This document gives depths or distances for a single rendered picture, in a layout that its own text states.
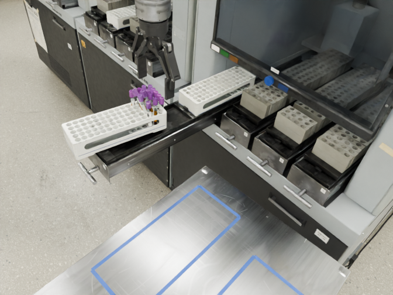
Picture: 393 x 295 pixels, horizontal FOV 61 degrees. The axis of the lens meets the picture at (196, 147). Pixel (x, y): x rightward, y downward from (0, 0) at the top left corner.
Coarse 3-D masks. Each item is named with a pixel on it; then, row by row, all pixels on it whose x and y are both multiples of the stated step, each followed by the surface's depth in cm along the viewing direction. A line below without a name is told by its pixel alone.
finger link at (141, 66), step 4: (140, 56) 99; (144, 56) 99; (136, 60) 99; (140, 60) 99; (144, 60) 100; (140, 64) 100; (144, 64) 101; (140, 68) 101; (144, 68) 102; (140, 72) 101; (144, 72) 103; (140, 76) 102; (144, 76) 104
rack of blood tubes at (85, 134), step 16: (112, 112) 103; (128, 112) 102; (64, 128) 95; (80, 128) 96; (96, 128) 96; (112, 128) 96; (128, 128) 98; (144, 128) 105; (160, 128) 106; (80, 144) 92; (96, 144) 99
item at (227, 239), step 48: (192, 192) 89; (240, 192) 90; (144, 240) 78; (192, 240) 79; (240, 240) 80; (288, 240) 80; (48, 288) 68; (96, 288) 69; (144, 288) 70; (192, 288) 70; (240, 288) 71; (288, 288) 72; (336, 288) 73
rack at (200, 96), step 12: (228, 72) 126; (240, 72) 126; (192, 84) 118; (204, 84) 119; (216, 84) 120; (228, 84) 120; (240, 84) 121; (252, 84) 126; (180, 96) 115; (192, 96) 114; (204, 96) 114; (216, 96) 115; (228, 96) 124; (192, 108) 113; (204, 108) 118
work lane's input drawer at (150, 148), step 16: (240, 96) 124; (176, 112) 116; (208, 112) 116; (224, 112) 121; (176, 128) 108; (192, 128) 113; (128, 144) 103; (144, 144) 102; (160, 144) 106; (96, 160) 100; (112, 160) 97; (128, 160) 100; (112, 176) 99
